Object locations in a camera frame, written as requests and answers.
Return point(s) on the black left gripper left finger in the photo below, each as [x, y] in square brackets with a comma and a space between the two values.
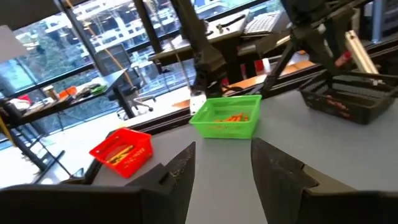
[171, 193]

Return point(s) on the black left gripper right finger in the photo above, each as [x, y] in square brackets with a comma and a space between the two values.
[280, 193]

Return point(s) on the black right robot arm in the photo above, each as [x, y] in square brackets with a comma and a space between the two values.
[199, 46]

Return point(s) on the red plastic basket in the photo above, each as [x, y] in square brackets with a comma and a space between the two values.
[136, 161]

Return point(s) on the orange crayon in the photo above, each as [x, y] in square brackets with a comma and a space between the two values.
[236, 117]
[246, 118]

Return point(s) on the green plastic basket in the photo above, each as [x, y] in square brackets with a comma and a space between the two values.
[224, 130]

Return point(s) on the red crayon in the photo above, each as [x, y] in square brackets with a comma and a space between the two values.
[337, 105]

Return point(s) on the wooden side board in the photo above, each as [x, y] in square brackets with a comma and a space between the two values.
[248, 82]

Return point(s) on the black plastic basket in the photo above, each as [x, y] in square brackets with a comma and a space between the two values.
[367, 115]

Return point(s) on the green desk object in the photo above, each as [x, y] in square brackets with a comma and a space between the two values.
[99, 90]

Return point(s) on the black cluttered desk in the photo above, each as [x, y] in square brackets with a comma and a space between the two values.
[62, 105]

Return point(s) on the orange desk object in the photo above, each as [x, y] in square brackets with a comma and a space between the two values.
[68, 92]

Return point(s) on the grey office chair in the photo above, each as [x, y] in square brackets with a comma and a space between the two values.
[112, 57]

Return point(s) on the black floor stand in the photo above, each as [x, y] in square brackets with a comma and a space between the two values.
[28, 149]

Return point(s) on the paper cup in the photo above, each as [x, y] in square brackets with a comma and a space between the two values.
[50, 93]

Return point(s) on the aluminium extrusion bar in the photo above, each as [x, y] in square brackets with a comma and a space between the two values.
[360, 53]

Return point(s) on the grey desk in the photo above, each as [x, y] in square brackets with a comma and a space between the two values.
[230, 32]

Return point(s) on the grey keyboard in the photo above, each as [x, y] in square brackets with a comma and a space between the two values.
[264, 23]

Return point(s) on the black desk tool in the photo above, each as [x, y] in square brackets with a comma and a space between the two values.
[231, 21]

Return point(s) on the white paper sign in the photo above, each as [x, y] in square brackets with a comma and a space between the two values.
[11, 43]

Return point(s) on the black frame strut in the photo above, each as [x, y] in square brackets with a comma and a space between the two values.
[276, 70]

